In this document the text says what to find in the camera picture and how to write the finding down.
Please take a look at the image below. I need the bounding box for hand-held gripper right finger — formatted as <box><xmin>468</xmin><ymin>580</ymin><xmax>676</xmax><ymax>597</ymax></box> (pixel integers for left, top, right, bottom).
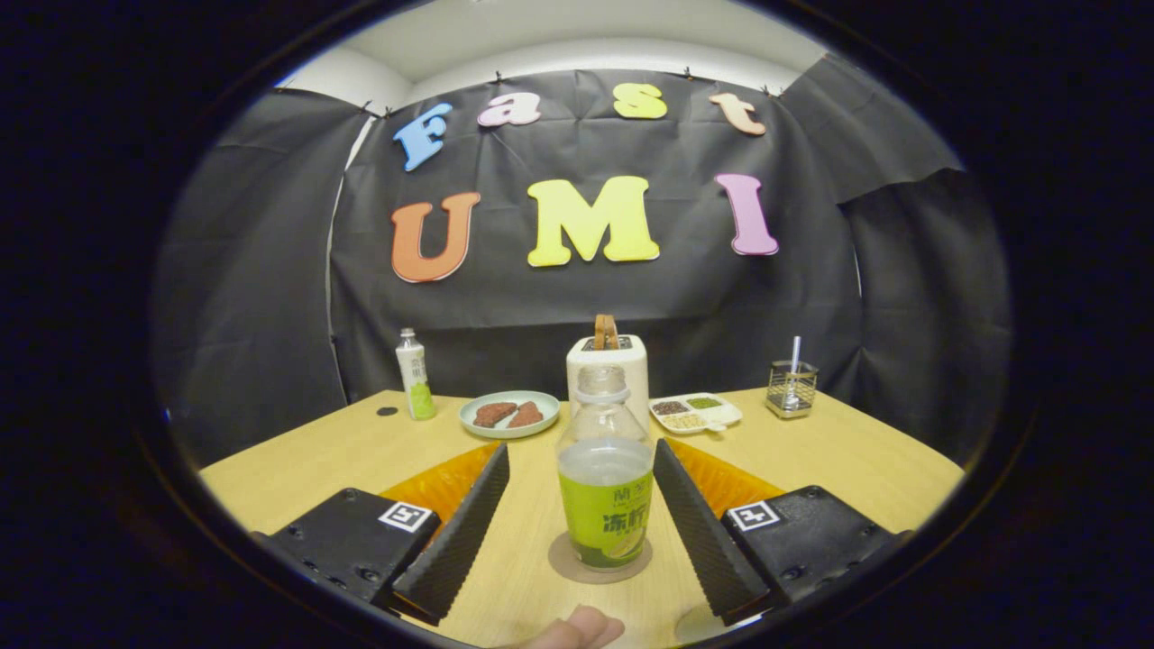
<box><xmin>653</xmin><ymin>438</ymin><xmax>902</xmax><ymax>626</ymax></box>

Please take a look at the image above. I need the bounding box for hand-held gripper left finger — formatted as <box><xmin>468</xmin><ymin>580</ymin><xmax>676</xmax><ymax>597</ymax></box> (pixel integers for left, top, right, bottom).
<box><xmin>261</xmin><ymin>442</ymin><xmax>511</xmax><ymax>626</ymax></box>

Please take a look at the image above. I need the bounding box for clear juice bottle green label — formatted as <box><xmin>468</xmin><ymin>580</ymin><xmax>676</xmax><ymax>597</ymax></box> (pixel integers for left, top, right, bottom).
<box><xmin>556</xmin><ymin>365</ymin><xmax>655</xmax><ymax>572</ymax></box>

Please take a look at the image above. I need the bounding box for round brown coaster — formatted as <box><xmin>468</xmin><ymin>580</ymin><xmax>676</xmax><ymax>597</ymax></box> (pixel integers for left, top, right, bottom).
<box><xmin>548</xmin><ymin>530</ymin><xmax>654</xmax><ymax>585</ymax></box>

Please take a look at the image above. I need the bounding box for slim white bottle green label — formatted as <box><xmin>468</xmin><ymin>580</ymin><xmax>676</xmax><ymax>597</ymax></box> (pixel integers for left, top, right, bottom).
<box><xmin>396</xmin><ymin>328</ymin><xmax>437</xmax><ymax>422</ymax></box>

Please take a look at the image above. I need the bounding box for white divided snack tray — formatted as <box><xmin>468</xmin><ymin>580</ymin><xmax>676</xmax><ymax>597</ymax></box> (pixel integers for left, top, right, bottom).
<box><xmin>648</xmin><ymin>393</ymin><xmax>743</xmax><ymax>435</ymax></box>

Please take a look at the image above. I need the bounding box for pale green plate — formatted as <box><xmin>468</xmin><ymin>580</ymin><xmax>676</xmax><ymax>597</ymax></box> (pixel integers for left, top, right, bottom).
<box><xmin>459</xmin><ymin>390</ymin><xmax>561</xmax><ymax>440</ymax></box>

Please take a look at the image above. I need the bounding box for wooden table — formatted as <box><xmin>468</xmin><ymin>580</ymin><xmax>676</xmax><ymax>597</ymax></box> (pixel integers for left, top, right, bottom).
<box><xmin>198</xmin><ymin>388</ymin><xmax>966</xmax><ymax>648</ymax></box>

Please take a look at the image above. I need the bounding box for cream toaster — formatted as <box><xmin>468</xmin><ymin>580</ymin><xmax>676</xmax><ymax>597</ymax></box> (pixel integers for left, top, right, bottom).
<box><xmin>566</xmin><ymin>334</ymin><xmax>649</xmax><ymax>434</ymax></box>

